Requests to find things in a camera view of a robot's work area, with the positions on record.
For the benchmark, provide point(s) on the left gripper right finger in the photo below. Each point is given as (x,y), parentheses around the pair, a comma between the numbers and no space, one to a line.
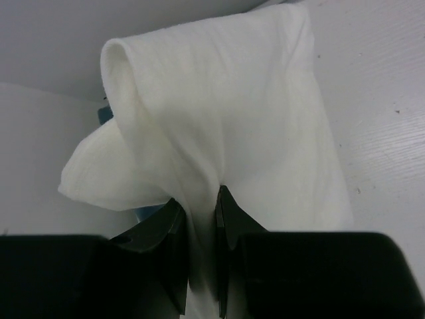
(268,274)

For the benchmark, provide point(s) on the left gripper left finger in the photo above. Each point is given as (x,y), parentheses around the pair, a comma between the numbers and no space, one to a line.
(141,273)

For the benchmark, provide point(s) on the blue t shirt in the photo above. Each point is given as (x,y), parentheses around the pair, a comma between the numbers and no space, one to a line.
(104,114)

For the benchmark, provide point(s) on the white t shirt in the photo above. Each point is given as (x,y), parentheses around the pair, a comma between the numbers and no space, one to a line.
(225,101)

